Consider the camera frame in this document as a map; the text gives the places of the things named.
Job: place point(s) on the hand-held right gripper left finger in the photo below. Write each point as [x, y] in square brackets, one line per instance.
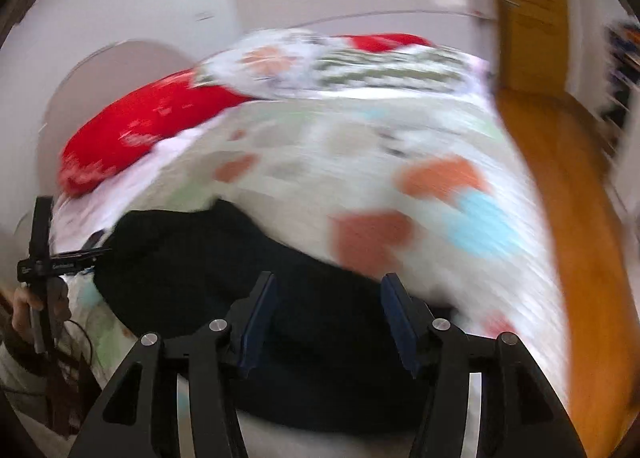
[260, 313]

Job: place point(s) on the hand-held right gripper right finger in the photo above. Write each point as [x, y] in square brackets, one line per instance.
[397, 313]

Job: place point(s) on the black pants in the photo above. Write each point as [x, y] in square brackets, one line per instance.
[200, 268]

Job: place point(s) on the person's left hand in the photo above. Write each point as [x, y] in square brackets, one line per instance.
[22, 313]

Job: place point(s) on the white bed sheet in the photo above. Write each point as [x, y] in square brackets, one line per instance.
[150, 173]

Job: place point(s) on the heart print quilt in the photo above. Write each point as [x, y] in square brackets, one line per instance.
[400, 148]

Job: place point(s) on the long red pillow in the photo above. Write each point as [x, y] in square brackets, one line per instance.
[145, 123]

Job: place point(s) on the round beige headboard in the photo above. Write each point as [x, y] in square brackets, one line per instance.
[100, 73]

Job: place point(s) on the green patterned bolster pillow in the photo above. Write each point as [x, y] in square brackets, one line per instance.
[395, 68]

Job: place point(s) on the white floral pillow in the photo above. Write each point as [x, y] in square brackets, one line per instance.
[270, 66]

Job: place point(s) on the wooden door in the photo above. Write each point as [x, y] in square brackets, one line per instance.
[530, 13]

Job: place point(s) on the cluttered shelf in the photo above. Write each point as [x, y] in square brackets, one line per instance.
[622, 73]

